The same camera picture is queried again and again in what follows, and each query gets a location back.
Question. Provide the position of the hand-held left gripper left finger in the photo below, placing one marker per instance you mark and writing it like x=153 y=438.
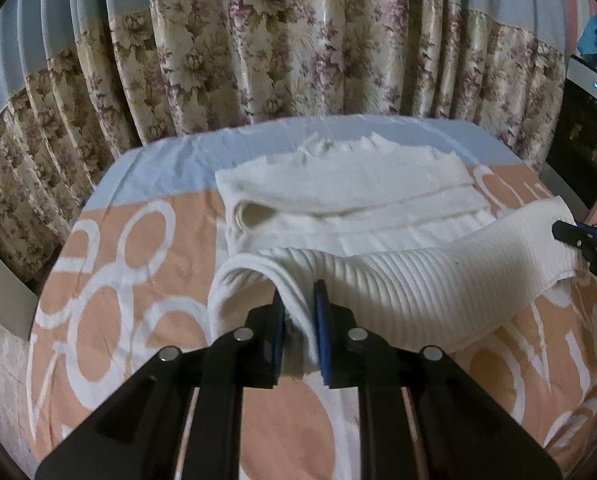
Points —
x=278 y=332

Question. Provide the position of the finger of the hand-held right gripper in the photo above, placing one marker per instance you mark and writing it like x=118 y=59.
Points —
x=575 y=236

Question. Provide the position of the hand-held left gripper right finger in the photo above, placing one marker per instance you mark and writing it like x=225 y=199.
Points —
x=321 y=332

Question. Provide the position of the white knit sweater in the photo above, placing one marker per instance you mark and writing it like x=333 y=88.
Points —
x=403 y=285

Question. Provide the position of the black appliance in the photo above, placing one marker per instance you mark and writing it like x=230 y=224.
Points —
x=585 y=135

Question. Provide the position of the orange and white printed blanket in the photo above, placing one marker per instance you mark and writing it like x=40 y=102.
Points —
x=178 y=242

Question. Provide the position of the white board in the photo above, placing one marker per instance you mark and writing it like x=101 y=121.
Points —
x=3 y=295

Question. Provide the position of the blue floral curtain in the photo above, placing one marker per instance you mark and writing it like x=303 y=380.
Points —
x=278 y=50

